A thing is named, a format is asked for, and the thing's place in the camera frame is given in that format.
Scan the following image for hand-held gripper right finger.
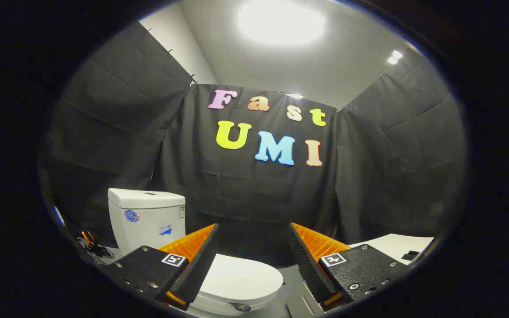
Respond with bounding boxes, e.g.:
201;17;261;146
288;222;407;310

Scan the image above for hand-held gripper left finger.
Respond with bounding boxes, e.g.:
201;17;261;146
104;223;219;311

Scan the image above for white toilet with tank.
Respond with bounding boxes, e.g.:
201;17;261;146
107;188;281;317

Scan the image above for black backdrop cloth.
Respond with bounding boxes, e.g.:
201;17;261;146
38;20;467;268

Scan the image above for white table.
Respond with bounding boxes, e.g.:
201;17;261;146
349;234;435;266

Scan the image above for large ceiling light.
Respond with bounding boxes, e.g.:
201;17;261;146
237;0;327;45

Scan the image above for black floor cables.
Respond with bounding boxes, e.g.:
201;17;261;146
76;229;115;266

